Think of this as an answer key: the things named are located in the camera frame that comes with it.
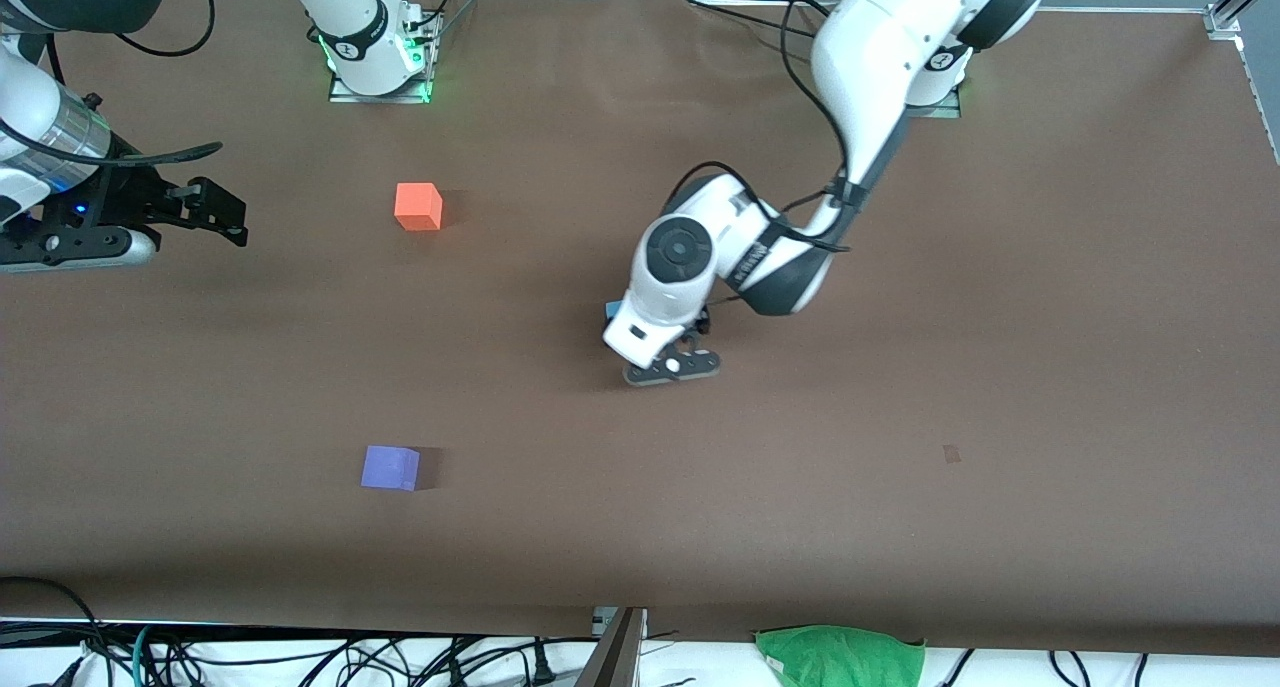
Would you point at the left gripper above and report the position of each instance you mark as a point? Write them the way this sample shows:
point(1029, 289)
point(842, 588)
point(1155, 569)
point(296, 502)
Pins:
point(702, 325)

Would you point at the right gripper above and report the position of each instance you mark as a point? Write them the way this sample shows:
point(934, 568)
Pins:
point(133, 195)

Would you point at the brown table cover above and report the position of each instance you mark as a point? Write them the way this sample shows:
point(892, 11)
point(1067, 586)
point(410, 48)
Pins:
point(640, 487)

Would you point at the orange block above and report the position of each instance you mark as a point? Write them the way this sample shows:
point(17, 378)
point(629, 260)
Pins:
point(418, 207)

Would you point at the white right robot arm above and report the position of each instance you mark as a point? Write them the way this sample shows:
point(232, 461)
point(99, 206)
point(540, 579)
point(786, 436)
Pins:
point(355, 27)

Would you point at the green cloth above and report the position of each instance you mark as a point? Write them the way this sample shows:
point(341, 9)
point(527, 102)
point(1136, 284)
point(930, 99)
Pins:
point(840, 662)

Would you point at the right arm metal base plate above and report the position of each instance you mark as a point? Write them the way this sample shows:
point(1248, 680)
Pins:
point(345, 95)

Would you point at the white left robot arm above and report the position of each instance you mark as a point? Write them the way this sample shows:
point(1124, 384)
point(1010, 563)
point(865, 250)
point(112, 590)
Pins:
point(880, 37)

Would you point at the aluminium frame profile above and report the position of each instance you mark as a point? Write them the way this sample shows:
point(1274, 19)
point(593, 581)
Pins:
point(1235, 7)

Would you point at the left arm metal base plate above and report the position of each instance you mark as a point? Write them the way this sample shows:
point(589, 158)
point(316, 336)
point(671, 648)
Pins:
point(940, 113)

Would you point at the purple block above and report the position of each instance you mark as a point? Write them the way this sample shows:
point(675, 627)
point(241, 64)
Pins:
point(388, 467)

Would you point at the grey metal bar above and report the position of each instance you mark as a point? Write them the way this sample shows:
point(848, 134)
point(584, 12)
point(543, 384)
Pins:
point(615, 659)

